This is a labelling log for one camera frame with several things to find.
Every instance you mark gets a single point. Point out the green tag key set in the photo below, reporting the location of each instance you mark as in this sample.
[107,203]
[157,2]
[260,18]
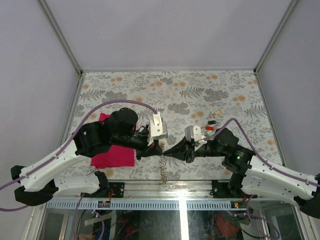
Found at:
[208,134]

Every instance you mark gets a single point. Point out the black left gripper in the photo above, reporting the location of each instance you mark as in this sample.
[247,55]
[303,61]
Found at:
[155,150]

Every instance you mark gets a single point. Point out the yellow tag key set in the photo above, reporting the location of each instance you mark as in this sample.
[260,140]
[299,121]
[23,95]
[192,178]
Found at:
[217,112]

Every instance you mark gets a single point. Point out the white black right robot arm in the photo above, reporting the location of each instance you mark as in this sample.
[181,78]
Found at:
[252,175]

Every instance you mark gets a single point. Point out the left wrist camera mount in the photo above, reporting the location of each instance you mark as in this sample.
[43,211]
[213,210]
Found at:
[157,128]

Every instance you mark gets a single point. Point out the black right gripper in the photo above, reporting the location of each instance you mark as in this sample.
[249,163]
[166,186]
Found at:
[179,150]

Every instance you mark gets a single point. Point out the pink folded cloth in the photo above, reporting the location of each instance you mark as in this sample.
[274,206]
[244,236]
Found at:
[116,157]

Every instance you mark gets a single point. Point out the floral tablecloth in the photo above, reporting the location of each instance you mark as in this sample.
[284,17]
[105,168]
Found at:
[184,98]

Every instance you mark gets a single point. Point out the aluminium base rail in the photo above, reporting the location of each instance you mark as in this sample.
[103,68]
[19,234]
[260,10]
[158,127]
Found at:
[162,187]

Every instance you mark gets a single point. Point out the aluminium frame posts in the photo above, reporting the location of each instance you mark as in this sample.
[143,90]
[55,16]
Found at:
[132,35]

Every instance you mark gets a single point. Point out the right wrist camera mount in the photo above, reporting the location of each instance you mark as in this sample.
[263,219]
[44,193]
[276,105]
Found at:
[193,134]

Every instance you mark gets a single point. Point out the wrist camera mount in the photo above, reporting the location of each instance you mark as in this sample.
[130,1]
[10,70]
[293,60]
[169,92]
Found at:
[193,134]
[157,128]

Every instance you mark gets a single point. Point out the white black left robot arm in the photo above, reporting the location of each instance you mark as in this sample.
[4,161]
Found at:
[42,181]

